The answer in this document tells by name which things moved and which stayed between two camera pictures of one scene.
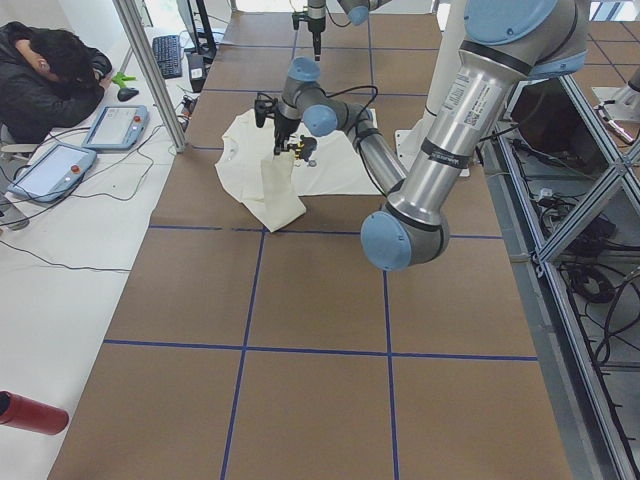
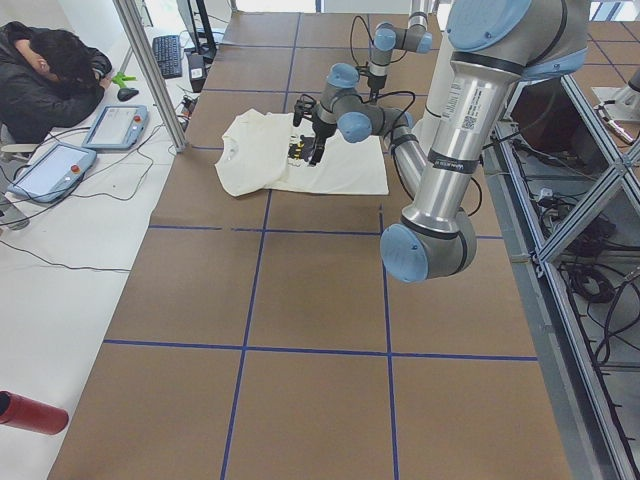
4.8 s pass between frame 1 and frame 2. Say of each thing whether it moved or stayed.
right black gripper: moved
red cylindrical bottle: stayed
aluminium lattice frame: stayed
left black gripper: moved
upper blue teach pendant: stayed
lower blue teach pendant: stayed
